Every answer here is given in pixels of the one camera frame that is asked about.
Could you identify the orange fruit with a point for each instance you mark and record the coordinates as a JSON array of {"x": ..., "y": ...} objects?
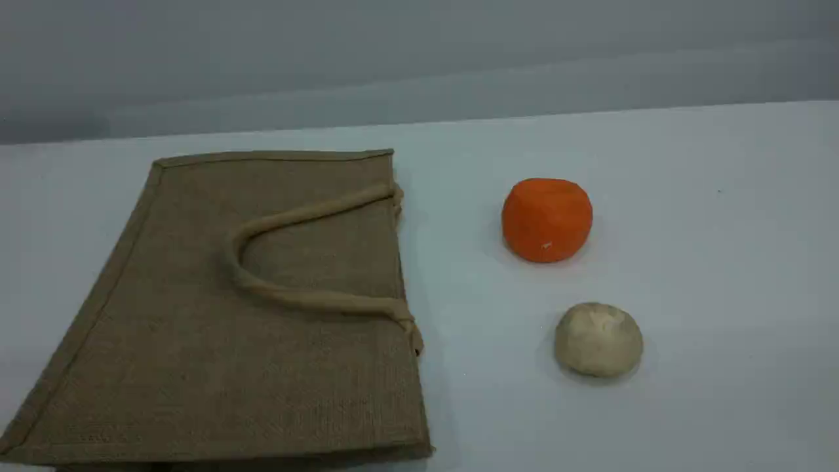
[{"x": 547, "y": 219}]

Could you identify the brown jute bag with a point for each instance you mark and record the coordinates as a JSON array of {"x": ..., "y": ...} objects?
[{"x": 262, "y": 367}]

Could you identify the beige egg yolk pastry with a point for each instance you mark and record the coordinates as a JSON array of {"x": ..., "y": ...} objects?
[{"x": 598, "y": 341}]

